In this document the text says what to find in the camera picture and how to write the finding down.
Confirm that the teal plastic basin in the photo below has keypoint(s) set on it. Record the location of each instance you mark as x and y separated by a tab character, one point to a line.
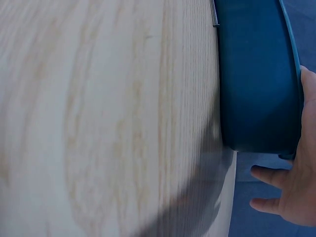
256	81

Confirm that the person's right hand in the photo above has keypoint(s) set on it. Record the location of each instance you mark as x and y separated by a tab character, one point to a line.
304	153

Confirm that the thin grey metal rod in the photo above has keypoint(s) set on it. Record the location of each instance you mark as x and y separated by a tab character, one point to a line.
215	17

